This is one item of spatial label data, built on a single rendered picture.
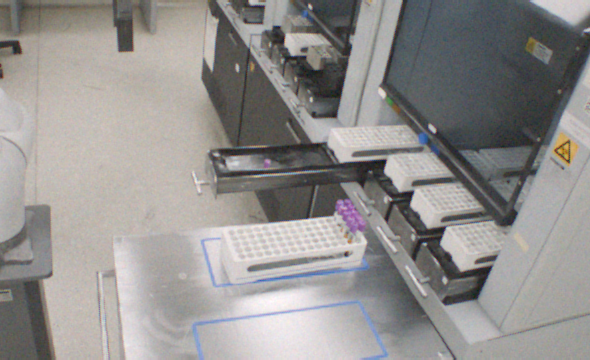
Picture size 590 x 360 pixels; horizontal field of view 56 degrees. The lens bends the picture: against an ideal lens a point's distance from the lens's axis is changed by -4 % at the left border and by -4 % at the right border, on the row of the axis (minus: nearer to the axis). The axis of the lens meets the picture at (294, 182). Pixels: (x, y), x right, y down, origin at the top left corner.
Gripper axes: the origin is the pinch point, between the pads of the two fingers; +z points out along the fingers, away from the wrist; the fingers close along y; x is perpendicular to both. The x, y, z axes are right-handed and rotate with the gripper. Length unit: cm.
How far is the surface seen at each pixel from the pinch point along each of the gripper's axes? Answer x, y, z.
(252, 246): 22, 29, 35
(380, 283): 48, 38, 42
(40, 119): -37, -180, 117
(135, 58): 21, -258, 118
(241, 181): 28, -5, 43
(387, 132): 74, -15, 38
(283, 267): 28, 32, 39
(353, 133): 63, -15, 38
